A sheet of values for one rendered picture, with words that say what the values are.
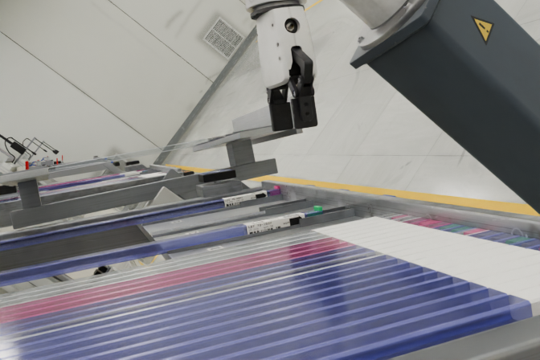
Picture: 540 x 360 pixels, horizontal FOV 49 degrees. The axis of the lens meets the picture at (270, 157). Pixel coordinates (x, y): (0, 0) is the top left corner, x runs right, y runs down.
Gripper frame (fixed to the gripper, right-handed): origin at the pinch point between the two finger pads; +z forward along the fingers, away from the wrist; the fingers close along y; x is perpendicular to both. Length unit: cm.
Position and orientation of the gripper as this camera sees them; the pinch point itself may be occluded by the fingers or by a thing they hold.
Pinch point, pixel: (292, 122)
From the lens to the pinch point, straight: 82.4
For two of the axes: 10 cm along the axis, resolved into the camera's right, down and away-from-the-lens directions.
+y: -3.1, -0.1, 9.5
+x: -9.4, 1.5, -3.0
